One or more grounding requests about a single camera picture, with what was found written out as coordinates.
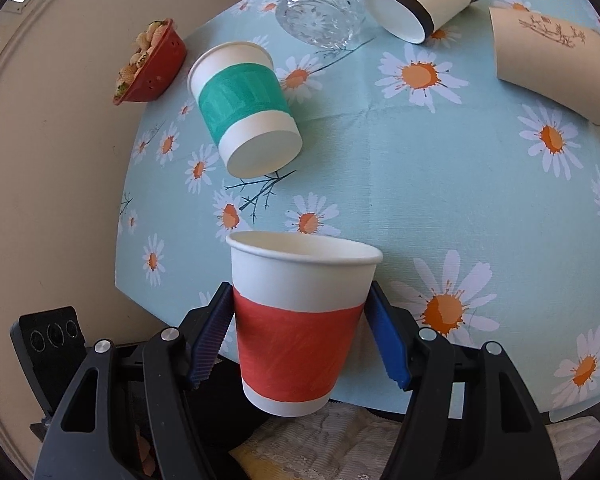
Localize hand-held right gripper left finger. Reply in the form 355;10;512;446
36;281;237;480

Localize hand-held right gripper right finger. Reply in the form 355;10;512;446
365;280;563;480

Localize red banded paper cup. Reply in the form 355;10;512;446
225;230;384;417

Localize green banded paper cup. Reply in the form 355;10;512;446
187;41;303;179

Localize beige printed paper cup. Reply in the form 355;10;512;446
488;6;600;127

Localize white lace cloth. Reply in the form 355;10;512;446
229;402;600;480

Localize daisy print tablecloth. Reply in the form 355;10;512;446
114;0;600;411

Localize red bowl of food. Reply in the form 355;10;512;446
112;18;188;106

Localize clear cut glass tumbler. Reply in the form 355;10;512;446
276;0;367;48

